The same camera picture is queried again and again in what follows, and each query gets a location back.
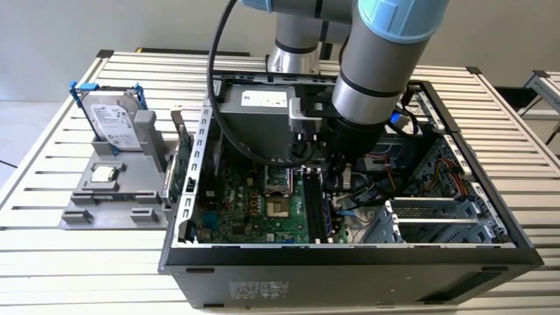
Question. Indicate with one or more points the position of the blue disk carrier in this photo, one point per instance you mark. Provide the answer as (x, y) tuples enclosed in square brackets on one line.
[(87, 87)]

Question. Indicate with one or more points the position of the black RAM slot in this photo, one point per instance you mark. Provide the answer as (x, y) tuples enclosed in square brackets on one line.
[(319, 210), (308, 206), (313, 206)]

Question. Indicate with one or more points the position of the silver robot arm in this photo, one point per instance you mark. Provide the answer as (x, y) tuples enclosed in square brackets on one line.
[(376, 65)]

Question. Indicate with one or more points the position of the black chipset chip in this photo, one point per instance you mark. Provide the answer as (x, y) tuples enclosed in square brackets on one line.
[(239, 229)]

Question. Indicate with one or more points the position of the black PC case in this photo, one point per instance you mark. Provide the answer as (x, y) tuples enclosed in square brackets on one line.
[(305, 282)]

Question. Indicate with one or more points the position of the green motherboard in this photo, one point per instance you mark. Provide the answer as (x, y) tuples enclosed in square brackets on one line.
[(244, 210)]

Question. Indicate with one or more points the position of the RAM stick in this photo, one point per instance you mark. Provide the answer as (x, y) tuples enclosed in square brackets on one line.
[(111, 197), (327, 216)]

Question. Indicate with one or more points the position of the grey disk bay cage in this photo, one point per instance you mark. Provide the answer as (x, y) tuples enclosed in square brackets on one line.
[(431, 220)]

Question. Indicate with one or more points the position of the silver CPU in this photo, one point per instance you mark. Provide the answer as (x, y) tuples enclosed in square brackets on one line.
[(103, 174)]

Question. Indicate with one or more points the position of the grey parts rack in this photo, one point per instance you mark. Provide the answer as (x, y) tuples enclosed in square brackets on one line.
[(140, 177)]

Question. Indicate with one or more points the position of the silver hard disk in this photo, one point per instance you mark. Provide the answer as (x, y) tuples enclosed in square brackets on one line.
[(111, 124)]

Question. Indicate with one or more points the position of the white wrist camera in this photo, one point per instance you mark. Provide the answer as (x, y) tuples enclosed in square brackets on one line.
[(299, 115)]

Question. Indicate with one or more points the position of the grey power supply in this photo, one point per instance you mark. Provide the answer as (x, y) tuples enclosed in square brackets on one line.
[(257, 131)]

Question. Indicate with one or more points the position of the blue expansion slot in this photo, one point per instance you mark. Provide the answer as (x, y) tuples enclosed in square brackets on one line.
[(209, 220)]

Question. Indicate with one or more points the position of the CPU socket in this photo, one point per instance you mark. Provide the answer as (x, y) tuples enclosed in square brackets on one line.
[(279, 206)]

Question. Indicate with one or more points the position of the graphics card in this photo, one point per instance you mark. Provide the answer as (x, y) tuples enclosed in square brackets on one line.
[(184, 154)]

